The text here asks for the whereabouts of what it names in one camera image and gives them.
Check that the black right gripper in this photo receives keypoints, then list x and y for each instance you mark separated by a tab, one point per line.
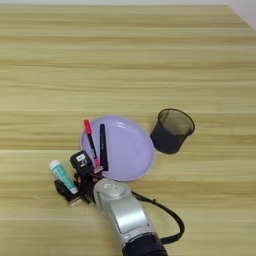
86	188

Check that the green and white glue stick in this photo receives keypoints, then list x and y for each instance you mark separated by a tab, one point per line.
63	176

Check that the black mesh pen cup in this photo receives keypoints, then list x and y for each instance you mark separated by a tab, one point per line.
170	136

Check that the black marker pen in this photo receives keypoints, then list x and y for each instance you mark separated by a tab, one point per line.
103	150

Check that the red marker pen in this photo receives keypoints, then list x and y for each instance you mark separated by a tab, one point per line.
90	136

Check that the round lilac plastic plate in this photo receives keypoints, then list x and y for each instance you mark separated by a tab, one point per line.
128	150

